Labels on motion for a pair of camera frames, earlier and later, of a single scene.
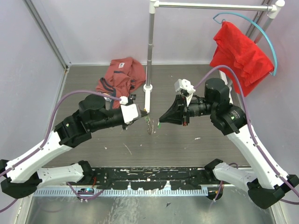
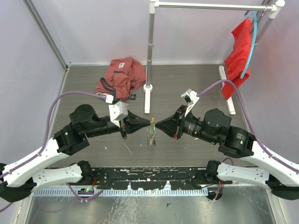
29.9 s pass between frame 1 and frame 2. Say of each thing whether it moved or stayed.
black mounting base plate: stayed
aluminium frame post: stayed
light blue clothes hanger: moved
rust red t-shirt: stayed
